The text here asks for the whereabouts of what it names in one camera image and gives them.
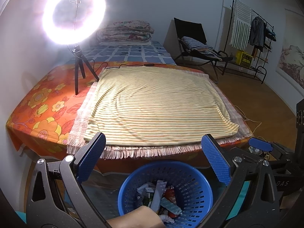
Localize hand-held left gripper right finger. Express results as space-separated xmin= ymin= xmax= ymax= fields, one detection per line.
xmin=201 ymin=134 xmax=282 ymax=228

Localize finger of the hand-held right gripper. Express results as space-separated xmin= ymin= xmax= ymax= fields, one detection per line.
xmin=248 ymin=137 xmax=274 ymax=152

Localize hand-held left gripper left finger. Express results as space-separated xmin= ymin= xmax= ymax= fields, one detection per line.
xmin=26 ymin=132 xmax=107 ymax=228

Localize blue plastic basket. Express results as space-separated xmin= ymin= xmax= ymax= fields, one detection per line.
xmin=118 ymin=161 xmax=213 ymax=228

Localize red paper packaging box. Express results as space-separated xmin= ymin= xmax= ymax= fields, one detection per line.
xmin=163 ymin=187 xmax=177 ymax=203

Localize mint green wrapper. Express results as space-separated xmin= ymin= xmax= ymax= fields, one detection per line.
xmin=161 ymin=198 xmax=183 ymax=216

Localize white cardboard strip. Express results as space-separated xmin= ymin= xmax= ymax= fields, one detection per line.
xmin=150 ymin=180 xmax=168 ymax=214

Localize green and white milk carton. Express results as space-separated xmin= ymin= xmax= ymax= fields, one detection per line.
xmin=142 ymin=189 xmax=155 ymax=207

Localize white plastic bag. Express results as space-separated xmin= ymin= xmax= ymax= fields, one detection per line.
xmin=159 ymin=214 xmax=175 ymax=224

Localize pink woven fringed cloth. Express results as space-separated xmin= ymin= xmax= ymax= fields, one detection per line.
xmin=66 ymin=67 xmax=250 ymax=160

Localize orange floral sheet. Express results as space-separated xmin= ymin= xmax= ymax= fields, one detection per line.
xmin=6 ymin=60 xmax=251 ymax=175

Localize black clothes rack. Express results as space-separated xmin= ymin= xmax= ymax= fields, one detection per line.
xmin=223 ymin=0 xmax=277 ymax=85

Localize person's bare leg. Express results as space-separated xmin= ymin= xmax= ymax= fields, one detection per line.
xmin=106 ymin=205 xmax=165 ymax=228

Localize yellow striped cloth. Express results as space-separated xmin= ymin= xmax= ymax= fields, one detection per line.
xmin=84 ymin=66 xmax=240 ymax=147

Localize yellow plastic crate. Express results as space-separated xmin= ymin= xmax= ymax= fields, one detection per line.
xmin=235 ymin=50 xmax=253 ymax=67

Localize black tripod stand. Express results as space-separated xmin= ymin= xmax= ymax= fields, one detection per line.
xmin=66 ymin=43 xmax=100 ymax=96

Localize dark hanging clothes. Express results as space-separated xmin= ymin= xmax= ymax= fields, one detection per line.
xmin=263 ymin=27 xmax=277 ymax=42

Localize blue denim jacket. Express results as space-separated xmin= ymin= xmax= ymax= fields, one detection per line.
xmin=248 ymin=16 xmax=265 ymax=47

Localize blue checked bed sheet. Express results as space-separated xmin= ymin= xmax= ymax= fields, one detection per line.
xmin=82 ymin=40 xmax=177 ymax=66

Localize striped clothes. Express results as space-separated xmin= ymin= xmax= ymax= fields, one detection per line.
xmin=181 ymin=36 xmax=223 ymax=60

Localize white striped towel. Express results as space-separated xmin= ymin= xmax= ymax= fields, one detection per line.
xmin=229 ymin=0 xmax=253 ymax=49

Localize folded floral quilt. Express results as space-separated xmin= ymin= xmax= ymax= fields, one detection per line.
xmin=96 ymin=20 xmax=155 ymax=45

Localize black folding chair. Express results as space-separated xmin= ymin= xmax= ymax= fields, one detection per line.
xmin=173 ymin=17 xmax=234 ymax=84

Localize white cord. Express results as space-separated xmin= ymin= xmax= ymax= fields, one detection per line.
xmin=234 ymin=104 xmax=262 ymax=134

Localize wall poster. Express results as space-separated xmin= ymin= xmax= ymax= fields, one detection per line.
xmin=275 ymin=43 xmax=304 ymax=89

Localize black cable with switch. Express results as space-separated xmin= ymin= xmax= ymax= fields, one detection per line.
xmin=94 ymin=62 xmax=156 ymax=77

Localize white ring light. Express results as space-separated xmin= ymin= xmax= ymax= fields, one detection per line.
xmin=42 ymin=0 xmax=107 ymax=46

